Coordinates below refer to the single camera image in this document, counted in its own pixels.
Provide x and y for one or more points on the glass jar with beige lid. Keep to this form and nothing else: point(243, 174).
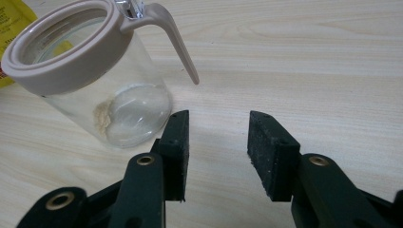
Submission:
point(79, 68)

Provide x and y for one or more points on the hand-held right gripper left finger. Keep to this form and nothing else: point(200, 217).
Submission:
point(176, 158)

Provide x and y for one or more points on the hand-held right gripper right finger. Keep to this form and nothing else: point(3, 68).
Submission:
point(272, 158)

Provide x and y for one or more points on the beige seasoning granules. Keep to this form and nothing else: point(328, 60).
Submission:
point(102, 118)

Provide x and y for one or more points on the yellow seasoning pouch green cap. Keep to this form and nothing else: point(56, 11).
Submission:
point(12, 19)

